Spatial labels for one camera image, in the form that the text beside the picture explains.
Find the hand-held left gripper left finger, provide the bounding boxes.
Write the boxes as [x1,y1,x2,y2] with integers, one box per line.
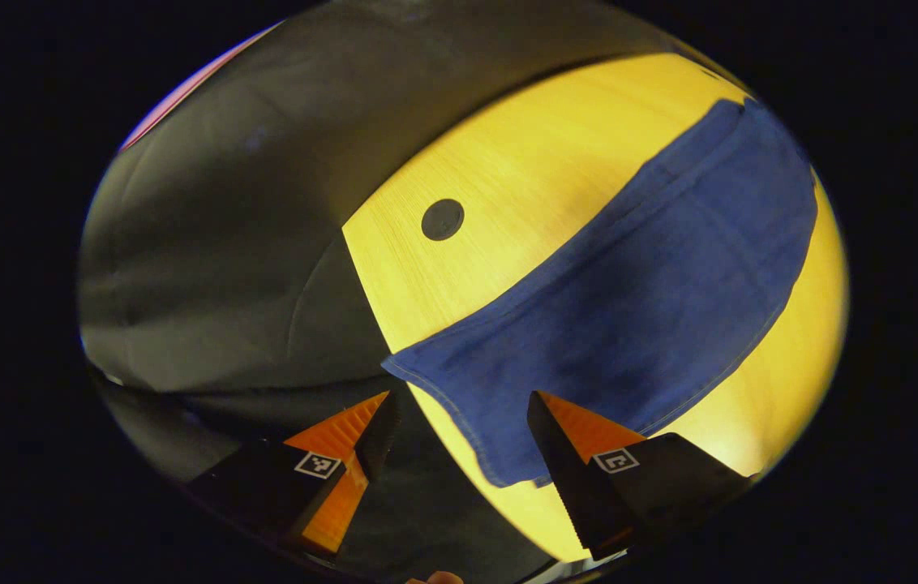
[183,391,400,560]

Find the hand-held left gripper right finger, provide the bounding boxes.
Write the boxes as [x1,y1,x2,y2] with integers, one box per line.
[526,391,752,562]

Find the blue denim jeans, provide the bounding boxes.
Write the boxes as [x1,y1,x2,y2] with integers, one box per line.
[382,97,819,489]

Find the black backdrop cloth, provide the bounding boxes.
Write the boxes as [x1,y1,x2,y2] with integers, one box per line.
[76,0,671,582]

